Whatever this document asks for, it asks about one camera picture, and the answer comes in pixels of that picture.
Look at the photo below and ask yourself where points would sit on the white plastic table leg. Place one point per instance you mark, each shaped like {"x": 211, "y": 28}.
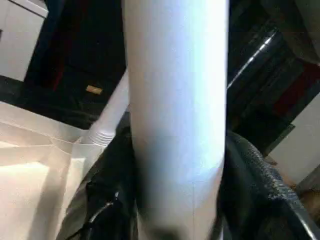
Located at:
{"x": 175, "y": 100}
{"x": 110, "y": 117}

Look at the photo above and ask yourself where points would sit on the white flat board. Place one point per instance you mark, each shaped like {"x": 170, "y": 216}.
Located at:
{"x": 305, "y": 112}

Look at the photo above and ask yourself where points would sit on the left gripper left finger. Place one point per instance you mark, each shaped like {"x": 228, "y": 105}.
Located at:
{"x": 107, "y": 195}

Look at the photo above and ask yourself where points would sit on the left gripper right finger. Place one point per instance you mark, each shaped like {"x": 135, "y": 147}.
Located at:
{"x": 262, "y": 200}

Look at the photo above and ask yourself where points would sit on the white plastic table top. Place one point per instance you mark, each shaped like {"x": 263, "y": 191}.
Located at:
{"x": 37, "y": 162}

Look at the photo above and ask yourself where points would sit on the black sofa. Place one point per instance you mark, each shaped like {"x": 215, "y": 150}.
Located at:
{"x": 87, "y": 50}

